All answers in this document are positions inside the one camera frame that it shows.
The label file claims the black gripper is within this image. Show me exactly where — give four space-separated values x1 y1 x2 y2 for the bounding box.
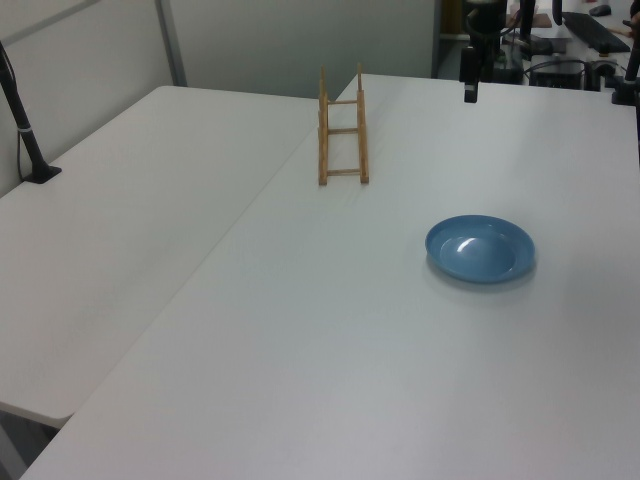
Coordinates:
459 46 482 104

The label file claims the blue plastic plate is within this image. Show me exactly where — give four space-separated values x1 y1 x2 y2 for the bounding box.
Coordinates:
424 214 537 285

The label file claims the wooden plate rack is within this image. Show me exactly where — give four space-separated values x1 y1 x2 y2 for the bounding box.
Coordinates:
316 62 373 187

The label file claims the black computer box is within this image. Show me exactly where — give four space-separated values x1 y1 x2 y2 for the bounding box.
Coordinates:
528 59 587 91

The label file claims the black upright pole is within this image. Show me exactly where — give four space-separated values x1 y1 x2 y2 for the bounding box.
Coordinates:
517 0 537 42

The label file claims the brown board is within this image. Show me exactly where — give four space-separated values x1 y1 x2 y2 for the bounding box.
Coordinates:
504 13 554 29

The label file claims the black keyboard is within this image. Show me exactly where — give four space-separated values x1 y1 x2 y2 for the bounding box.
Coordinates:
561 10 633 54

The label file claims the black clamped camera stand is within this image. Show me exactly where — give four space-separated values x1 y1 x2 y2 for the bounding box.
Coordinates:
609 27 640 106

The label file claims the grey partition frame post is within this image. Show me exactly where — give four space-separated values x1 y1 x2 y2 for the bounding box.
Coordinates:
153 0 189 89

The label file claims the black camera stand pole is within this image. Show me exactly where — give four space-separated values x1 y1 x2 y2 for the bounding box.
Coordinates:
0 39 64 185

